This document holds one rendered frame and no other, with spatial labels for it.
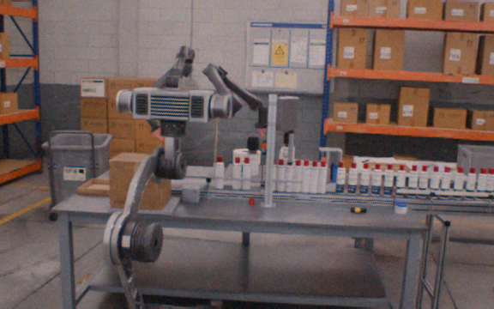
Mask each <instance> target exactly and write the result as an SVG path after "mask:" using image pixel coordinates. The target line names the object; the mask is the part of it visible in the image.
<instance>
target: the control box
mask: <svg viewBox="0 0 494 309"><path fill-rule="evenodd" d="M297 114H298V97H290V96H287V97H282V96H281V97H276V112H275V130H277V131H284V130H295V129H297Z"/></svg>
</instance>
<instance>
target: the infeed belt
mask: <svg viewBox="0 0 494 309"><path fill-rule="evenodd" d="M183 187H184V185H175V184H171V188H172V189H182V188H183ZM209 190H210V191H235V190H233V189H232V188H231V187H224V189H223V190H216V189H215V188H214V187H212V186H209ZM239 191H243V190H242V188H241V190H239ZM246 192H261V189H253V190H252V189H250V190H249V191H246ZM272 193H284V194H303V195H322V196H339V197H364V196H360V195H359V193H356V196H350V195H348V193H344V194H343V195H336V194H335V192H326V194H318V193H317V194H310V193H302V192H300V193H294V192H290V193H288V192H276V191H272ZM366 197H373V196H372V195H371V194H368V196H366ZM375 198H393V196H392V197H384V196H383V195H381V194H380V197H375Z"/></svg>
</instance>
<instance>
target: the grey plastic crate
mask: <svg viewBox="0 0 494 309"><path fill-rule="evenodd" d="M457 167H463V170H462V174H463V175H465V176H466V177H467V175H468V174H469V170H470V167H475V175H476V179H479V174H480V171H481V167H485V168H487V169H486V174H488V173H489V170H490V168H494V147H483V146H467V145H458V155H457V162H456V169H457Z"/></svg>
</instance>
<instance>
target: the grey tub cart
mask: <svg viewBox="0 0 494 309"><path fill-rule="evenodd" d="M52 133H63V134H57V135H55V136H54V137H53V138H51V134H52ZM111 139H112V135H110V134H93V133H92V132H91V131H77V130H52V131H50V132H49V134H48V142H46V143H45V144H43V145H42V149H45V150H46V157H47V164H48V172H49V180H50V187H51V202H52V204H51V205H50V211H51V209H52V208H54V207H56V206H57V205H59V204H60V203H61V202H63V201H64V200H66V199H67V198H69V196H71V195H72V194H74V193H75V192H77V191H78V187H80V186H81V185H83V184H85V183H87V182H88V181H89V180H90V179H96V178H98V177H99V176H101V175H102V174H104V173H106V172H107V171H108V154H109V143H110V140H111ZM57 218H58V213H51V214H50V220H51V221H56V220H57Z"/></svg>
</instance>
